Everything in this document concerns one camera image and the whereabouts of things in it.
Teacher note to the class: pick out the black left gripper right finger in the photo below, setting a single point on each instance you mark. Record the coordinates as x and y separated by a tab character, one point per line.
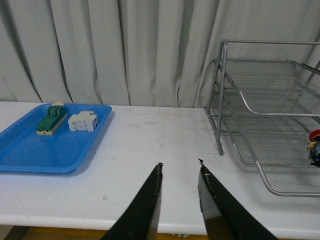
224	217

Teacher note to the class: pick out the silver wire mesh rack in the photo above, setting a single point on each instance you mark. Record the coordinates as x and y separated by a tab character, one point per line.
266	98

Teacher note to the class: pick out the white circuit breaker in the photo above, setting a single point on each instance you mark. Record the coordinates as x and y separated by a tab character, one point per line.
83	121

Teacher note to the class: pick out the green knife switch block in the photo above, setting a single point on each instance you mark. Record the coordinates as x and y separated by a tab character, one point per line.
53	119

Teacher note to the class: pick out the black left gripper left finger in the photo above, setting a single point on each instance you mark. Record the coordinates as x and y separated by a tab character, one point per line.
140	220

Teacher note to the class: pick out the blue plastic tray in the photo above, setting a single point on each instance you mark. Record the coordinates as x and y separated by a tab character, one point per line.
22	150

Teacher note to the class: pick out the red emergency stop button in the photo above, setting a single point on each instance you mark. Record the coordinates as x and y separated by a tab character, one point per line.
314	147

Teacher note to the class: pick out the white pleated curtain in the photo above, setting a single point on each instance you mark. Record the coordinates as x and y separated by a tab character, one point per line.
133	52

